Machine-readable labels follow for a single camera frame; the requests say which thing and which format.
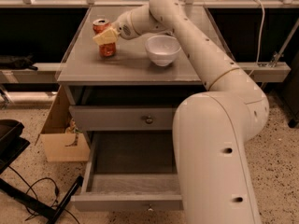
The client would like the grey wooden drawer cabinet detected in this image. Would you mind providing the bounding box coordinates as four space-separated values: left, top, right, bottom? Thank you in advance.
55 5 240 213

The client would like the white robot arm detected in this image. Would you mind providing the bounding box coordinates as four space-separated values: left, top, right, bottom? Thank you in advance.
94 0 269 224

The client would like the grey open middle drawer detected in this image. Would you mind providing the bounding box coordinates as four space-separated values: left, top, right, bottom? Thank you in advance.
72 131 182 212

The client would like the red coke can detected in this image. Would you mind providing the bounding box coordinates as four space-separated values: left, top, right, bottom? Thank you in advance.
93 19 116 58

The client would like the grey metal shelf rail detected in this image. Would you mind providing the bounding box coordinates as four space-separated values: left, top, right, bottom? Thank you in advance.
0 62 291 84

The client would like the black floor cable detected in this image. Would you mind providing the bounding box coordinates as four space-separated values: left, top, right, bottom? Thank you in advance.
7 165 81 224

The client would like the white hanging cable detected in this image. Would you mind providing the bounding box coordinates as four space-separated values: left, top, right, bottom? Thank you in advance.
248 0 265 78

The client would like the white ceramic bowl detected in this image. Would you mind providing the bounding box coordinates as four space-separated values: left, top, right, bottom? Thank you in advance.
145 35 181 67

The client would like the black bag on shelf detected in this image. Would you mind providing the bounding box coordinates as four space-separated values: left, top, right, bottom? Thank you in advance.
0 55 38 71

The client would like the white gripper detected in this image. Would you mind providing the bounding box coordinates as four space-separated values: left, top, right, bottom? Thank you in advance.
93 11 137 46

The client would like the brown cardboard box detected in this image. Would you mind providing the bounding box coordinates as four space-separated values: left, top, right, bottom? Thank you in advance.
39 87 90 162

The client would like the round drawer knob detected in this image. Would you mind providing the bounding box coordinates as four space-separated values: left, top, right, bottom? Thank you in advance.
145 116 153 124

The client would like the black stand with base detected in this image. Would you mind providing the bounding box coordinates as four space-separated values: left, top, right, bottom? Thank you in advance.
0 119 84 224

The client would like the grey closed upper drawer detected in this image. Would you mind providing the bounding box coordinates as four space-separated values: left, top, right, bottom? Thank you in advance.
69 105 175 131

